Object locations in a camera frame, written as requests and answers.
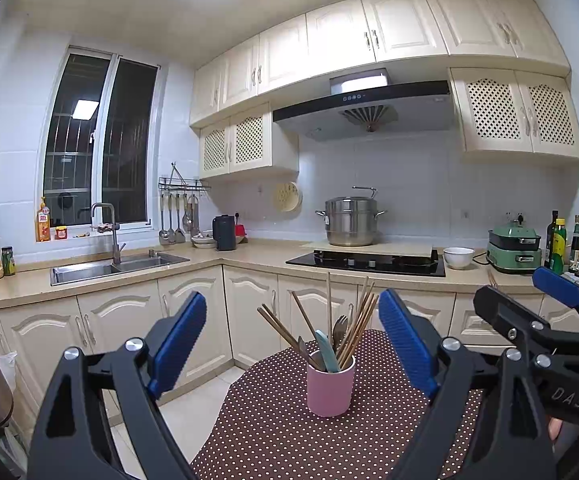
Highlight white bowl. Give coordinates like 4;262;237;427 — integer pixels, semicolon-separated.
443;246;475;271

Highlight steel sink faucet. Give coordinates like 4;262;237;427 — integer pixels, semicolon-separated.
90;203;127;266

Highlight dark sauce bottle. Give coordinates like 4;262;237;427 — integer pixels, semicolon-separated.
569;215;579;273

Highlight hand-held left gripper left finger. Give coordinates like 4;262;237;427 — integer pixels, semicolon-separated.
26;290;209;480

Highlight green electric cooker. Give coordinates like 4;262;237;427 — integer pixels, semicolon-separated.
485;219;544;276

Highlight pink cup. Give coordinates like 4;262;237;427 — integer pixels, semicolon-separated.
307;352;356;418

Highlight green yellow oil bottle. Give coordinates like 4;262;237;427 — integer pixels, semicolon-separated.
552;218;569;275

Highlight grey range hood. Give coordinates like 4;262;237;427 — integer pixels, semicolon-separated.
272;67;457;142

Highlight steel steamer pot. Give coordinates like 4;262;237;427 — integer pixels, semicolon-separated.
315;186;387;248

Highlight wall utensil rack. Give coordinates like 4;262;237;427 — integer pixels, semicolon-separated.
158;162;211;196

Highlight light blue knife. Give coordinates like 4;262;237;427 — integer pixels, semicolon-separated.
315;330;340;373

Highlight person's right hand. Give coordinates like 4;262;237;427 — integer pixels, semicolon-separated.
547;416;570;455

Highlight white plastic bag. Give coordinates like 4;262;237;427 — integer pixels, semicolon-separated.
0;350;20;396

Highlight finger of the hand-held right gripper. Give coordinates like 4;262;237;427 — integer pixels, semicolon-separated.
472;285;579;362
531;265;579;334

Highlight dark grey knife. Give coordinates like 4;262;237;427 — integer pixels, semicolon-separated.
297;336;320;368

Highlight bunch of wooden chopsticks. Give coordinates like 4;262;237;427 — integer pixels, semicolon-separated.
256;272;376;368

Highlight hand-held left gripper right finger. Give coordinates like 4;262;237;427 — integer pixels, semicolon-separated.
378;288;556;480

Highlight black gas hob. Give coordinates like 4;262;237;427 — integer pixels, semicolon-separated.
285;249;447;278

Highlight steel kitchen sink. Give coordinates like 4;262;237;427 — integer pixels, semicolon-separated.
50;251;190;287

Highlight shiny steel spoon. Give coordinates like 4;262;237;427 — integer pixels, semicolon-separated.
331;316;345;356

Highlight dark glass bottle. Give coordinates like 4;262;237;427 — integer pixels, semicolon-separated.
545;210;560;268

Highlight black electric kettle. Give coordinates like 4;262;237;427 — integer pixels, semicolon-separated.
212;214;237;252

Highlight cream upper kitchen cabinets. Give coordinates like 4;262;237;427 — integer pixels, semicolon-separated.
188;0;579;181

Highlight steel spatula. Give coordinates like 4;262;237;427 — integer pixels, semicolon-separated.
174;194;186;243

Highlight yellow round strainer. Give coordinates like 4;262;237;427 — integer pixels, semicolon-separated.
274;181;303;212

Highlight beige hob cover board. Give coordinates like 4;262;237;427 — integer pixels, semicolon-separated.
300;240;435;261

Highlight kitchen window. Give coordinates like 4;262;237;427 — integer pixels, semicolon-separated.
42;46;162;233

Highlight orange dish soap bottle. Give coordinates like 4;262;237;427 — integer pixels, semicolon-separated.
36;196;51;243

